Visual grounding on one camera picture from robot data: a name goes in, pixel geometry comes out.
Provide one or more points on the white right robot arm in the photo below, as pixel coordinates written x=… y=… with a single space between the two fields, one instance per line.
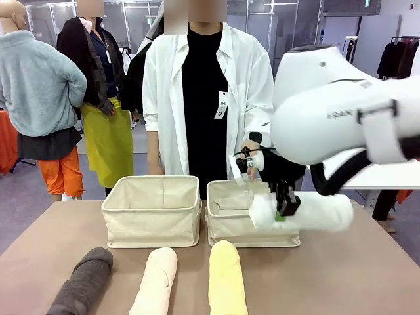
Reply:
x=328 y=98

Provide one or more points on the person's left hand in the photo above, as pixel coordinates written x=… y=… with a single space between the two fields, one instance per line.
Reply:
x=253 y=149

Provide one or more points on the peach towel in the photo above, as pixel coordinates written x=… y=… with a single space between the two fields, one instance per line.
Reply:
x=157 y=275

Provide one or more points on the orange cloth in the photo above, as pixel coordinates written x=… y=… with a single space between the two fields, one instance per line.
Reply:
x=8 y=141

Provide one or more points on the mannequin in black jacket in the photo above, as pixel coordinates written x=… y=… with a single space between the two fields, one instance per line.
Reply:
x=138 y=75

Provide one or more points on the person's right hand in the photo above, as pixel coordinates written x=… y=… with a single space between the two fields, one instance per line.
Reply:
x=156 y=167

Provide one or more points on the white towel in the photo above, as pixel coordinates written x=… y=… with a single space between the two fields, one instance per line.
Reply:
x=328 y=210

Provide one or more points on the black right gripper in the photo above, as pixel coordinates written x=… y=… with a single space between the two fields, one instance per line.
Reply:
x=282 y=170

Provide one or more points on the mannequin with yellow apron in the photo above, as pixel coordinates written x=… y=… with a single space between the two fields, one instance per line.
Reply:
x=105 y=141

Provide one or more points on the rack with dark clothes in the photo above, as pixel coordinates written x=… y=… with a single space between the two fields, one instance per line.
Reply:
x=390 y=59

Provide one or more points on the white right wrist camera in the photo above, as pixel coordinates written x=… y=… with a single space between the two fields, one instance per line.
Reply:
x=259 y=161

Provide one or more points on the white table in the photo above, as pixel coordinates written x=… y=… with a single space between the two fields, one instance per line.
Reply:
x=377 y=177

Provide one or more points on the white name tag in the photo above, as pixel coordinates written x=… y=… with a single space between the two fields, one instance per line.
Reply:
x=221 y=105

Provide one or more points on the mannequin in blue fleece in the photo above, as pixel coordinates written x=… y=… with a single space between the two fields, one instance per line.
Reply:
x=39 y=82

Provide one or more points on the black camera stand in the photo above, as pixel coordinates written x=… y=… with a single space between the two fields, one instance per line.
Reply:
x=350 y=49

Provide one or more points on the dark grey towel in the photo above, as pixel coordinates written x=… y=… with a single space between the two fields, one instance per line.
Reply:
x=82 y=282

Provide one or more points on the person's right forearm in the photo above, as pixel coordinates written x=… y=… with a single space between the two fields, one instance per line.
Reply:
x=155 y=146

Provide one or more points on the yellow rolled towel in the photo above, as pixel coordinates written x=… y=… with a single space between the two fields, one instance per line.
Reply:
x=226 y=279

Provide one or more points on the person in white shirt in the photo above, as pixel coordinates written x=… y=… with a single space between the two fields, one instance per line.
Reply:
x=203 y=98

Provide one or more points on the beige fabric basket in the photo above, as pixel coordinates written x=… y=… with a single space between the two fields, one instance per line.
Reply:
x=151 y=226
x=229 y=226

